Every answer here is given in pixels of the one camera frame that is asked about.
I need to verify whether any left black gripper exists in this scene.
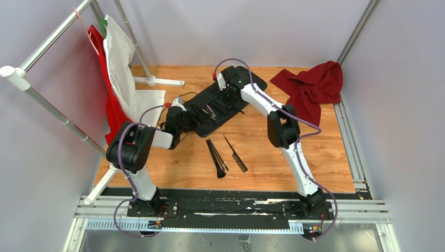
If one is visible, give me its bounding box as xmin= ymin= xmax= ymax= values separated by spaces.
xmin=178 ymin=104 xmax=211 ymax=135

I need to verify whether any pink handle makeup brush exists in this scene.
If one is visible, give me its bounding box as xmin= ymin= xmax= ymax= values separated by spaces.
xmin=206 ymin=105 xmax=217 ymax=118

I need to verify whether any black makeup brush roll case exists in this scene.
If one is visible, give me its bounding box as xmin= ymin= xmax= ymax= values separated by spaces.
xmin=184 ymin=81 xmax=248 ymax=138

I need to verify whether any large black powder brush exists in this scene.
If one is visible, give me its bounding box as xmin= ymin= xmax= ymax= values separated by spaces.
xmin=206 ymin=140 xmax=226 ymax=179

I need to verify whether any black comb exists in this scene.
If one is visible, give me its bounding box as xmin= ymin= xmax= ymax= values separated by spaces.
xmin=223 ymin=135 xmax=248 ymax=173

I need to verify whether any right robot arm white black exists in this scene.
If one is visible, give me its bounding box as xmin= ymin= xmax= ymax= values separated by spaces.
xmin=213 ymin=67 xmax=326 ymax=219

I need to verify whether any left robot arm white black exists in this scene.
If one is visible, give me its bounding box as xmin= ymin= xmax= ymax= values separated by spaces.
xmin=106 ymin=103 xmax=200 ymax=217

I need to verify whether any thin black makeup brush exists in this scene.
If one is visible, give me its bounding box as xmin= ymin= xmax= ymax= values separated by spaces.
xmin=209 ymin=139 xmax=229 ymax=171

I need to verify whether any red hanging garment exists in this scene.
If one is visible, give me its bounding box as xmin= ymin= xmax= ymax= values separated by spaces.
xmin=88 ymin=25 xmax=133 ymax=144

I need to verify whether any dark red cloth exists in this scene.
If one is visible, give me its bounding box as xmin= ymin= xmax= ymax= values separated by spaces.
xmin=270 ymin=61 xmax=344 ymax=127

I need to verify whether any white hanging cloth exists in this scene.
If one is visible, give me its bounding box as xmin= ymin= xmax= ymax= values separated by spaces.
xmin=103 ymin=15 xmax=166 ymax=126

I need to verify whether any pink hanger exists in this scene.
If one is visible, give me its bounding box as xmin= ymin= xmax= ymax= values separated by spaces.
xmin=73 ymin=7 xmax=99 ymax=56

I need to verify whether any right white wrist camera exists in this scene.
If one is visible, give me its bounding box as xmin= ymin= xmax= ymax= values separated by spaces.
xmin=216 ymin=73 xmax=226 ymax=91

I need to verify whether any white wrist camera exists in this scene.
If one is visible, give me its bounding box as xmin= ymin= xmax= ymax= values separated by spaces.
xmin=216 ymin=73 xmax=226 ymax=91
xmin=171 ymin=96 xmax=187 ymax=111

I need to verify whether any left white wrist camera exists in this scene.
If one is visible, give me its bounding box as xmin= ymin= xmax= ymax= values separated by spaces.
xmin=171 ymin=96 xmax=187 ymax=111

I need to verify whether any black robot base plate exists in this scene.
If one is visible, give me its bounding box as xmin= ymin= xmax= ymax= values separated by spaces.
xmin=123 ymin=189 xmax=338 ymax=232

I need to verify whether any aluminium rail frame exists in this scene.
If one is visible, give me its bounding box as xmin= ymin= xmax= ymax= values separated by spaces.
xmin=63 ymin=187 xmax=400 ymax=251

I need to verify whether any right corner aluminium post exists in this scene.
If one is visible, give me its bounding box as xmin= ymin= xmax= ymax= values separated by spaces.
xmin=337 ymin=0 xmax=380 ymax=65

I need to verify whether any silver clothes rack frame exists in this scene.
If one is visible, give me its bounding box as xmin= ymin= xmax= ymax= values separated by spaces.
xmin=0 ymin=0 xmax=186 ymax=206

